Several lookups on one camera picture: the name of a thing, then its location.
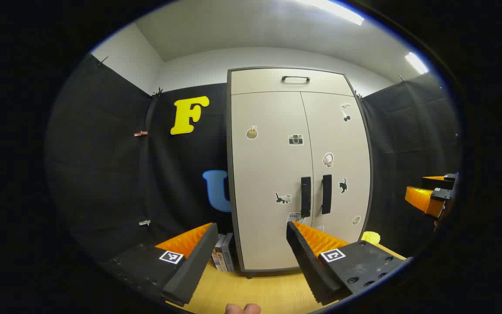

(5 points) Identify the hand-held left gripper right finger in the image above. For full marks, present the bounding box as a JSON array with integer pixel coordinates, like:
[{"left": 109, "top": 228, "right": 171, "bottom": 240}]
[{"left": 286, "top": 221, "right": 408, "bottom": 306}]

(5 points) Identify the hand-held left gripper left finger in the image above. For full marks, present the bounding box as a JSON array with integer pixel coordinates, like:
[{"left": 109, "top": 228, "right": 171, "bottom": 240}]
[{"left": 101, "top": 222, "right": 219, "bottom": 307}]

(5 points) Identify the black straight door handle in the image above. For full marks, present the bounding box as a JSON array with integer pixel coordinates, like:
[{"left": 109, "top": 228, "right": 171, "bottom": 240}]
[
  {"left": 322, "top": 174, "right": 332, "bottom": 215},
  {"left": 301, "top": 177, "right": 312, "bottom": 218}
]

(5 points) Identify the beige headphone-sticker cabinet door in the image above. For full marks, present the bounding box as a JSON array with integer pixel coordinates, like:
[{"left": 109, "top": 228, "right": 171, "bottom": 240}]
[{"left": 301, "top": 92, "right": 372, "bottom": 245}]

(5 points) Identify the beige camera-sticker cabinet door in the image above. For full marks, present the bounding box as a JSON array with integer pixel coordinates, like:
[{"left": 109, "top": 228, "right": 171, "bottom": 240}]
[{"left": 231, "top": 92, "right": 315, "bottom": 271}]

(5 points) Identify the beige double-door shoe cabinet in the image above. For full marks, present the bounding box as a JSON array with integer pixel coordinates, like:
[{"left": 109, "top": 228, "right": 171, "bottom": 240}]
[{"left": 227, "top": 66, "right": 374, "bottom": 279}]

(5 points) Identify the white spine book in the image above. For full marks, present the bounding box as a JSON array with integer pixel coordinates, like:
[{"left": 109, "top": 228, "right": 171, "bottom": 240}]
[{"left": 211, "top": 235, "right": 222, "bottom": 271}]

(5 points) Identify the grey-blue spine book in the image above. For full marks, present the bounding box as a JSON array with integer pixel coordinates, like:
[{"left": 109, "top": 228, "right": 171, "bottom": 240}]
[{"left": 222, "top": 232, "right": 236, "bottom": 272}]

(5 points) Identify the ceiling light strip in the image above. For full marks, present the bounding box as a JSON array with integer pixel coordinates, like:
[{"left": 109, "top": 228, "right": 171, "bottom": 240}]
[
  {"left": 297, "top": 0, "right": 365, "bottom": 26},
  {"left": 405, "top": 51, "right": 429, "bottom": 75}
]

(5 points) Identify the black backdrop cloth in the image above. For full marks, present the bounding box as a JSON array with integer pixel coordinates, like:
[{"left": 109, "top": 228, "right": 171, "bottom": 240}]
[{"left": 44, "top": 53, "right": 463, "bottom": 280}]

